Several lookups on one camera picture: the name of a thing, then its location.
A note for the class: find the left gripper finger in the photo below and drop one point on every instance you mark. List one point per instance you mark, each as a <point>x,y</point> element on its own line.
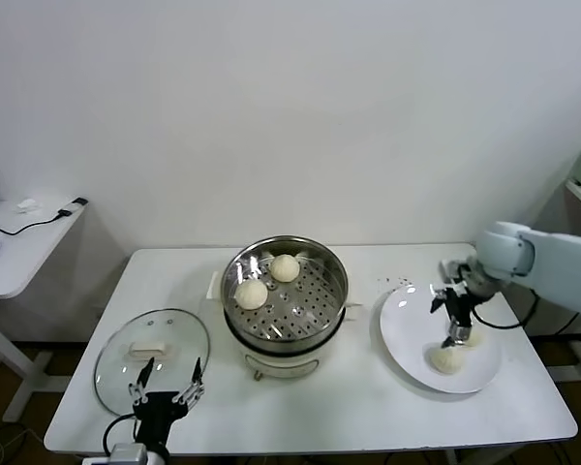
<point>139,391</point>
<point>192,390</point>

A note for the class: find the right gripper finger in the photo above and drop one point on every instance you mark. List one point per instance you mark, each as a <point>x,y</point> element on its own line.
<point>460,333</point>
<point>438,296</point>

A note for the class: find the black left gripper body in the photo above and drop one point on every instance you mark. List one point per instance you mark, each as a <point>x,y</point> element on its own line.
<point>160,409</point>

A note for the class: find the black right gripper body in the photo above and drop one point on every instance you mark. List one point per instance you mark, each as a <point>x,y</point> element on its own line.
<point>462,304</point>

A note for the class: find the white steamed baozi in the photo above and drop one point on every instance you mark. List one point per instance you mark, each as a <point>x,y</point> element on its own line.
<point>478,340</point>
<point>251,294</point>
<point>284,268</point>
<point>448,363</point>

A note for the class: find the glass pot lid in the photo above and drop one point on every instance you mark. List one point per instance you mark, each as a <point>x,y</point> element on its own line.
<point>179,334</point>

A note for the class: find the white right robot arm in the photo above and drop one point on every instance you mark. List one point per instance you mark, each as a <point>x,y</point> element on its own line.
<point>552,257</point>

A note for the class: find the stainless steel steamer basket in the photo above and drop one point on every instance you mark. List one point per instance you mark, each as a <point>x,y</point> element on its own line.
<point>310,300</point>

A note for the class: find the white oval plate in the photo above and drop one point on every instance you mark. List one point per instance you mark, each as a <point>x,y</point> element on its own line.
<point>406,329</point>

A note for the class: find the white electric pot base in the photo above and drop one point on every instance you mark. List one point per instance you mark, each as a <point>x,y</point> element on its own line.
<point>281,363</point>

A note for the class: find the white side desk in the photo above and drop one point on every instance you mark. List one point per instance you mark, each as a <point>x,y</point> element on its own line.
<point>29,252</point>

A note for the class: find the white crumpled paper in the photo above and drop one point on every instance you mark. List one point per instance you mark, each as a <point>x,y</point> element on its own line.
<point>29,206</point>

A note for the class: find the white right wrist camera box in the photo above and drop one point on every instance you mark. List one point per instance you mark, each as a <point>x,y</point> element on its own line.
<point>452,270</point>

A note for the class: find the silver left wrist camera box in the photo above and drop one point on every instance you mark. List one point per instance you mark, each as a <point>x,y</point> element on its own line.
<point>128,455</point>

